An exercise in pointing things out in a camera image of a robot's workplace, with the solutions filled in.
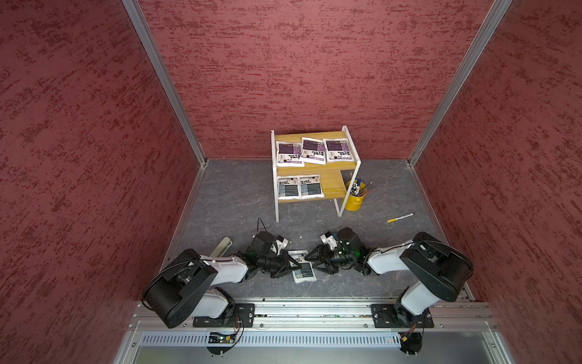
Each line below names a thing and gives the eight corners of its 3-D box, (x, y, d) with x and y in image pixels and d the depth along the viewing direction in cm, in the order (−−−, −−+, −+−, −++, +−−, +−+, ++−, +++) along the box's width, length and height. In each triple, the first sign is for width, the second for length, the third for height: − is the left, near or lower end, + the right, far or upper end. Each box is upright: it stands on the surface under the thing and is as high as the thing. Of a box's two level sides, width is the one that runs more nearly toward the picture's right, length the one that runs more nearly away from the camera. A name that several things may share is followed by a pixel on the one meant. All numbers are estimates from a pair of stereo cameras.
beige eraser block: (213, 258, 89) (210, 254, 86) (227, 239, 94) (224, 235, 91) (219, 262, 88) (217, 258, 85) (233, 242, 93) (231, 238, 90)
